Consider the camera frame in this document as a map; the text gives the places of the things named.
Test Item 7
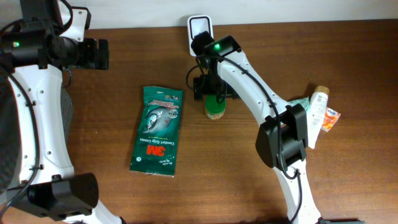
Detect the green lid jar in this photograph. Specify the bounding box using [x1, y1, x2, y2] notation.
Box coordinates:
[205, 95, 226, 119]

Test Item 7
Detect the green 3M gloves package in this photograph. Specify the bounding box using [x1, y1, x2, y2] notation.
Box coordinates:
[129, 86, 183, 177]

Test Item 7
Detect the light green wipes packet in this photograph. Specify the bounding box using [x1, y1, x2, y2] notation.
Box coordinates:
[289, 97, 310, 113]

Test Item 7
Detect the white tube gold cap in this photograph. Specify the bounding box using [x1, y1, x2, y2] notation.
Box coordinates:
[307, 86, 330, 149]

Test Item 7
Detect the orange Kleenex tissue pack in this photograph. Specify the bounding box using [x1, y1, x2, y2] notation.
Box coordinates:
[321, 107, 341, 132]

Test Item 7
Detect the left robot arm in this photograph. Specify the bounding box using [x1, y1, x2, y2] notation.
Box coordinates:
[1, 1, 123, 223]

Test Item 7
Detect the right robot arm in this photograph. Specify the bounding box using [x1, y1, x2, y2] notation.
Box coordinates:
[190, 31, 323, 223]

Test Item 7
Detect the white barcode scanner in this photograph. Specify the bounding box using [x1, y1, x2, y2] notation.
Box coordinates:
[187, 15, 214, 57]

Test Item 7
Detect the grey plastic mesh basket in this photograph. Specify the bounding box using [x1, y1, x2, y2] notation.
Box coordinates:
[1, 65, 75, 192]

